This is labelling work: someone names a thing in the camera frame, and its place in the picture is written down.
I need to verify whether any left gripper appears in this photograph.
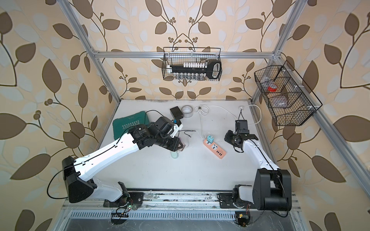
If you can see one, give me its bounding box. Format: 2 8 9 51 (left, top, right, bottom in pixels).
154 134 186 152

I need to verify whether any mint earbud case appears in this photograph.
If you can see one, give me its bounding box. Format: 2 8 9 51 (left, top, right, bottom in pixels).
171 152 179 159

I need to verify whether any teal charger plug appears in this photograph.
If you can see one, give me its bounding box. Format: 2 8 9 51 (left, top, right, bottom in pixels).
207 135 214 144

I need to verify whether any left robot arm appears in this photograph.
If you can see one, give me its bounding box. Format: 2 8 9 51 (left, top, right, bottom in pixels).
61 116 185 207

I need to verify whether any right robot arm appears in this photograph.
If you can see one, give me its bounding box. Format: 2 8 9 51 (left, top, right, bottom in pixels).
224 120 292 213

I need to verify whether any black box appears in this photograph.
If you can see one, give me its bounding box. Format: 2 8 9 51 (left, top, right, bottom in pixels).
170 106 184 120

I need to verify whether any orange power strip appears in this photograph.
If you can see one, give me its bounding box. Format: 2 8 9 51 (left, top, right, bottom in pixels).
203 139 226 159

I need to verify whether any clear tape roll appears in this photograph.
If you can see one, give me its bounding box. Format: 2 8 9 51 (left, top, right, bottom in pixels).
181 105 194 118

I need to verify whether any green tool case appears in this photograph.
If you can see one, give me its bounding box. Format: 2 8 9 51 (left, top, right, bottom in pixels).
112 111 149 140

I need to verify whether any red white item in basket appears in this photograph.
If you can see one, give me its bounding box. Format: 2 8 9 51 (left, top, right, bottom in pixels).
266 80 278 92

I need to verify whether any black white tool set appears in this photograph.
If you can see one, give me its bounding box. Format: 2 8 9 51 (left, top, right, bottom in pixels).
162 59 222 80

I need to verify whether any white power strip cable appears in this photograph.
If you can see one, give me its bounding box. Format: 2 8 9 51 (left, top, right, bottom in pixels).
194 103 262 139

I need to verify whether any right wire basket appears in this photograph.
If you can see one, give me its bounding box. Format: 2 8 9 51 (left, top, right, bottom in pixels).
254 61 323 126

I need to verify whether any wire basket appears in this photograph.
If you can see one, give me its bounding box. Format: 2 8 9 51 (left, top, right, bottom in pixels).
161 46 223 81
254 61 323 126

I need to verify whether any back wire basket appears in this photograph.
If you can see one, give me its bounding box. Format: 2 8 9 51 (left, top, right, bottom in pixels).
161 46 223 81

